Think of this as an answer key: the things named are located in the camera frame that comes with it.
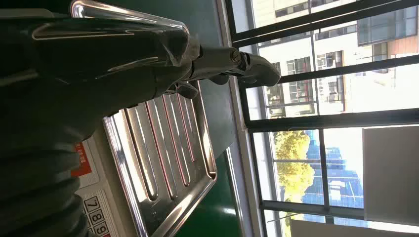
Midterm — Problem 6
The bright green conveyor belt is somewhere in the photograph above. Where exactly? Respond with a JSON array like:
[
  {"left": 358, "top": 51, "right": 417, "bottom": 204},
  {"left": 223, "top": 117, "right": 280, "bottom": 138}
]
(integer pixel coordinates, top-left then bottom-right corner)
[{"left": 175, "top": 153, "right": 244, "bottom": 237}]

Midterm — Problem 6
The white electronic weighing scale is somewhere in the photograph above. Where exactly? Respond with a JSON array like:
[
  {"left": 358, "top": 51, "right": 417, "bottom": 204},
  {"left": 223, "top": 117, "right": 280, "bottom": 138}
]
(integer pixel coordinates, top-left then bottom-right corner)
[{"left": 70, "top": 0, "right": 219, "bottom": 237}]

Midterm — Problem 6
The yellow tree outside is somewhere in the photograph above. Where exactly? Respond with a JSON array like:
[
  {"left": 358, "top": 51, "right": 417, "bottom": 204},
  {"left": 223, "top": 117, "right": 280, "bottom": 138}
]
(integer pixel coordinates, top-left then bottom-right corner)
[{"left": 273, "top": 130, "right": 317, "bottom": 237}]

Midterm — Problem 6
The pale building outside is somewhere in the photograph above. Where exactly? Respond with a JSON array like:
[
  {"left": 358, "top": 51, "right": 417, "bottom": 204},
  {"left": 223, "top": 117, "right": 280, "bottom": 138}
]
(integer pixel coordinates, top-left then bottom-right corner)
[{"left": 252, "top": 0, "right": 419, "bottom": 116}]

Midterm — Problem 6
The blue glass building outside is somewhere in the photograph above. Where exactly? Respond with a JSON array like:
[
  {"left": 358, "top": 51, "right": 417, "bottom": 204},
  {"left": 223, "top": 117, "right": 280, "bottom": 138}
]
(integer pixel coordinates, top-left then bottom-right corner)
[{"left": 301, "top": 129, "right": 368, "bottom": 230}]

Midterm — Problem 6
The grey window blind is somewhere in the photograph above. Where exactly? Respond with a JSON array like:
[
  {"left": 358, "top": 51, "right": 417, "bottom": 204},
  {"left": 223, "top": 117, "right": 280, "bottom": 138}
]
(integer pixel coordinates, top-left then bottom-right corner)
[{"left": 361, "top": 125, "right": 419, "bottom": 227}]

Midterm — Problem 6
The silver conveyor side rail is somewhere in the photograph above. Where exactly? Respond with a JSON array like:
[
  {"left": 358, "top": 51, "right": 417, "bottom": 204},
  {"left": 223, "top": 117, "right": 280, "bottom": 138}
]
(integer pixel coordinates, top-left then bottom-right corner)
[{"left": 224, "top": 144, "right": 250, "bottom": 237}]

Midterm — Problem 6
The black window frame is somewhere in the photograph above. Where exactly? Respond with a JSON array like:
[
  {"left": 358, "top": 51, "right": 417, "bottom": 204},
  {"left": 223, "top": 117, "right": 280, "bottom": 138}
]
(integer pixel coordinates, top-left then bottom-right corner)
[{"left": 225, "top": 0, "right": 419, "bottom": 237}]

